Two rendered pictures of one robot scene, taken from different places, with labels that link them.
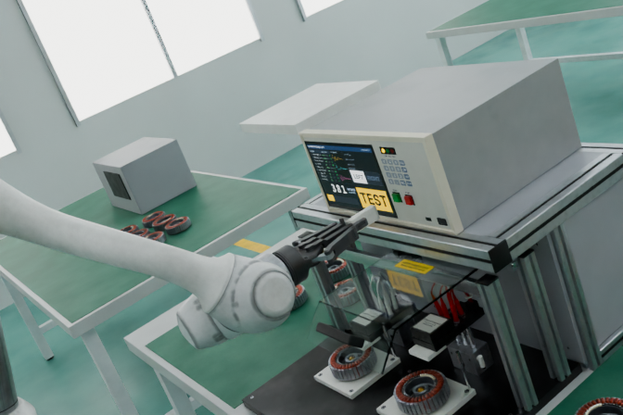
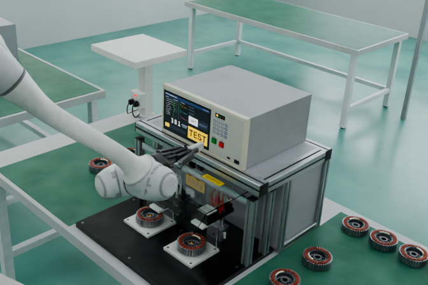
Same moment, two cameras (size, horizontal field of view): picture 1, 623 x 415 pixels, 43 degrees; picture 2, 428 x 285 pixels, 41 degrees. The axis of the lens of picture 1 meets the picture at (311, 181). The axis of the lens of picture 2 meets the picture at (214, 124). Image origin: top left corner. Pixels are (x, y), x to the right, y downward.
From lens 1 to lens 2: 67 cm
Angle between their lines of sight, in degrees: 19
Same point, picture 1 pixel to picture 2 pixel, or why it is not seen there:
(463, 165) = (256, 137)
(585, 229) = (299, 184)
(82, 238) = (72, 126)
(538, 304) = (268, 215)
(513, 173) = (274, 146)
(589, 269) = (293, 203)
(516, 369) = (249, 245)
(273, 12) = not seen: outside the picture
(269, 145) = (48, 34)
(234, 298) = (148, 182)
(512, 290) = not seen: hidden behind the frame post
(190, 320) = (107, 182)
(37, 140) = not seen: outside the picture
